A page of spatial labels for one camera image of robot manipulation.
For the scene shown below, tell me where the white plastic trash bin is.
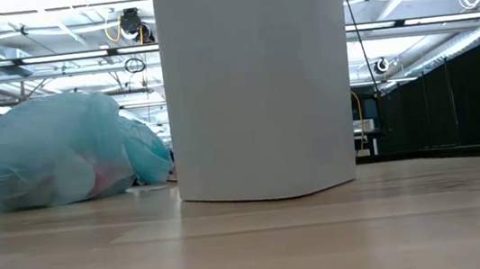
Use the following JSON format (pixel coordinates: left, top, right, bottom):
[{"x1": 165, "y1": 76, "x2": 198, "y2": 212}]
[{"x1": 151, "y1": 0, "x2": 368, "y2": 212}]

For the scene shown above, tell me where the light blue trash bag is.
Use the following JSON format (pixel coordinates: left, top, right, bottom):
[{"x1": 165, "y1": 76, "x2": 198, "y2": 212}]
[{"x1": 0, "y1": 80, "x2": 178, "y2": 214}]

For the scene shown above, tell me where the black room divider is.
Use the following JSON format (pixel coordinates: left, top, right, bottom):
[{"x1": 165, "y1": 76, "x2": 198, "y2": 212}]
[{"x1": 370, "y1": 44, "x2": 480, "y2": 158}]

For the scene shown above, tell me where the thick yellow cable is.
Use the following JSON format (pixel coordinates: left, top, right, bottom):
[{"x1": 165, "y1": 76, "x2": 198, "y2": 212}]
[{"x1": 350, "y1": 88, "x2": 368, "y2": 154}]

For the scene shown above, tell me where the black ceiling cable reel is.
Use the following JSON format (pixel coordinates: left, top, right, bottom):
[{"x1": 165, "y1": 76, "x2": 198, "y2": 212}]
[
  {"x1": 116, "y1": 4, "x2": 157, "y2": 49},
  {"x1": 374, "y1": 56, "x2": 393, "y2": 76}
]

